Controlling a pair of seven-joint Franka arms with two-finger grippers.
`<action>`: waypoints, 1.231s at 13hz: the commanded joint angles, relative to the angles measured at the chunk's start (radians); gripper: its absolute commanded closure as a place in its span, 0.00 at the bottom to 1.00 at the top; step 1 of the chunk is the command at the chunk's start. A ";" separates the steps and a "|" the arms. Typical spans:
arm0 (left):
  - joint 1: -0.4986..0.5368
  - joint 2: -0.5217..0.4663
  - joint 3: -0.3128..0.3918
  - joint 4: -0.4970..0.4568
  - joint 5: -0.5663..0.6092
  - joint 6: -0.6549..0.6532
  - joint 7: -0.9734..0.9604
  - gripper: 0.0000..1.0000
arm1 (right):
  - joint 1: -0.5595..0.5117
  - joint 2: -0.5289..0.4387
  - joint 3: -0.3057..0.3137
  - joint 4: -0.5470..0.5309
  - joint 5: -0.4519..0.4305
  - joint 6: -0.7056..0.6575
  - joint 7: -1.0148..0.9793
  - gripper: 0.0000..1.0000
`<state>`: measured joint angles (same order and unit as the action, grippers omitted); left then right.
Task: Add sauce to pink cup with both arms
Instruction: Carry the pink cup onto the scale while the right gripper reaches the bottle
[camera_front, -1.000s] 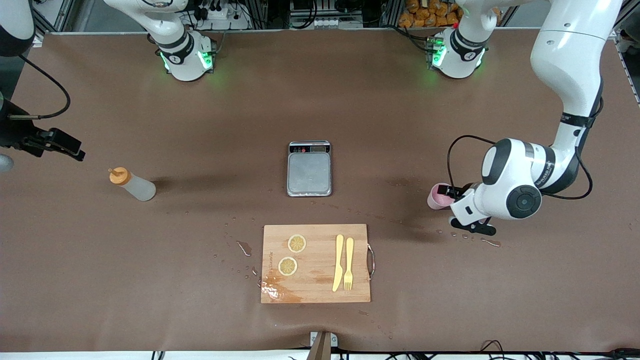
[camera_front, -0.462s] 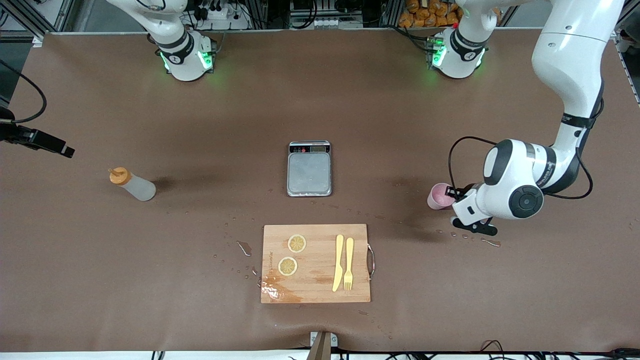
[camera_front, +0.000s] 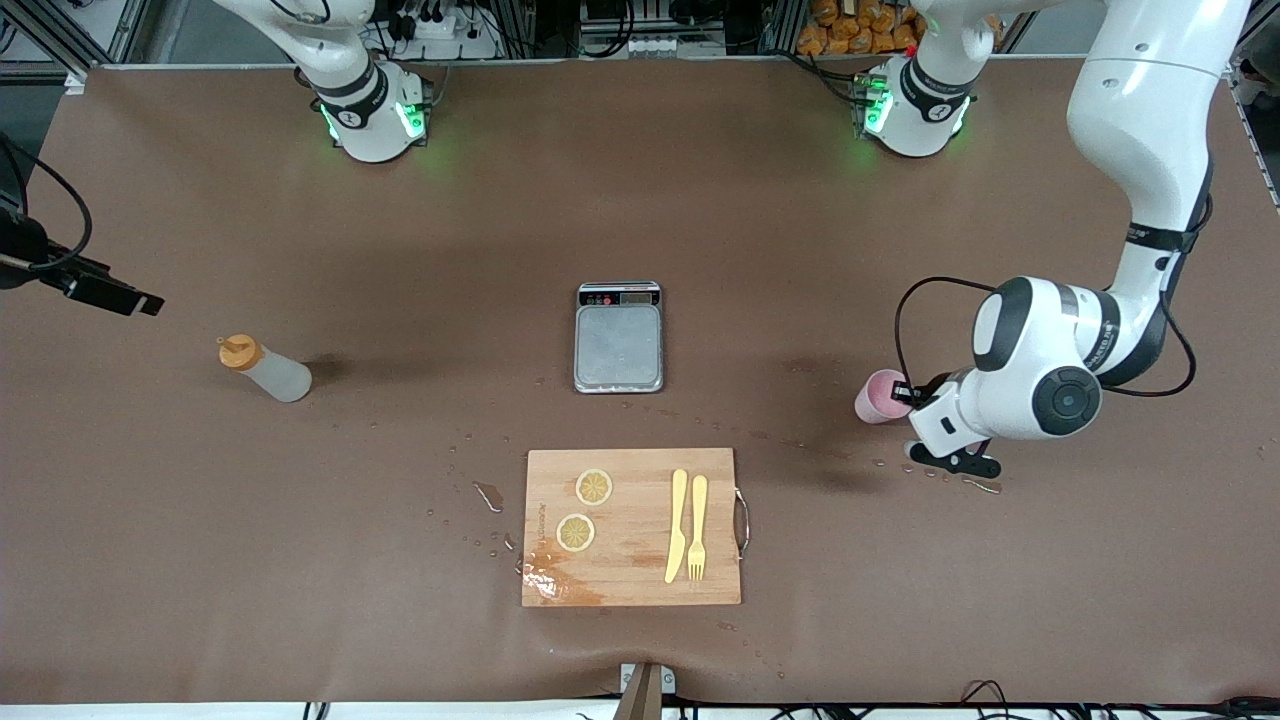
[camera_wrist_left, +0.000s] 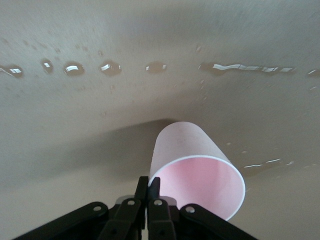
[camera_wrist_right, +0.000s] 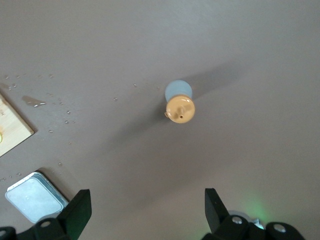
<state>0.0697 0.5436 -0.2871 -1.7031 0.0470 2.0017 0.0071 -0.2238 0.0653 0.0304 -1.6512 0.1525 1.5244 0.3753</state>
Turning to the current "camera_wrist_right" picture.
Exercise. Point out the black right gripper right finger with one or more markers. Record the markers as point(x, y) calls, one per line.
point(216, 215)

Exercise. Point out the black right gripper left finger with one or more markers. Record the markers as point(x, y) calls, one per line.
point(73, 215)

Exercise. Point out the clear sauce bottle orange cap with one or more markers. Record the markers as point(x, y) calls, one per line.
point(180, 110)

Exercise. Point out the silver digital kitchen scale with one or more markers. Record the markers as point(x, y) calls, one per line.
point(35, 197)

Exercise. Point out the wooden cutting board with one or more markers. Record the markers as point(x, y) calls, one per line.
point(12, 130)

